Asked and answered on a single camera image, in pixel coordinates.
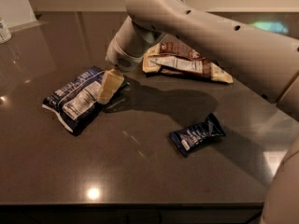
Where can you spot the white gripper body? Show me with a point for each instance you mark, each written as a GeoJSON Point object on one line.
{"type": "Point", "coordinates": [119, 59]}

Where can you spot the small dark blue snack packet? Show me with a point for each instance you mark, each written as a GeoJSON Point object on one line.
{"type": "Point", "coordinates": [189, 138]}

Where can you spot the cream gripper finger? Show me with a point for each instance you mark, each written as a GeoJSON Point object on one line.
{"type": "Point", "coordinates": [112, 80]}

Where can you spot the white bottle with label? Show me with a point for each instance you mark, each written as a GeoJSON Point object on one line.
{"type": "Point", "coordinates": [5, 34]}

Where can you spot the brown and cream snack bag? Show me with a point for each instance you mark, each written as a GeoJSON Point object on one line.
{"type": "Point", "coordinates": [175, 58]}

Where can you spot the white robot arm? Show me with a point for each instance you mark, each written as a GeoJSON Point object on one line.
{"type": "Point", "coordinates": [265, 62]}

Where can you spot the blue chip bag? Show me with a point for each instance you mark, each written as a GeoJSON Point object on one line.
{"type": "Point", "coordinates": [76, 101]}

